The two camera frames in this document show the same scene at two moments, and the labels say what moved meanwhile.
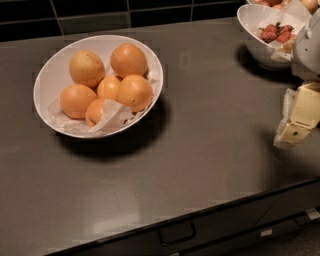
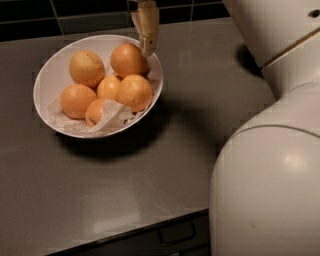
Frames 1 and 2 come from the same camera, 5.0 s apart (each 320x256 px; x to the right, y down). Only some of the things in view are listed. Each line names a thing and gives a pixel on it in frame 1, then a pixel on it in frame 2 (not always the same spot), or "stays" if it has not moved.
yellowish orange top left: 86,68 stays
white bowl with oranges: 96,85 stays
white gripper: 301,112 -> 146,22
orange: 128,59 stays
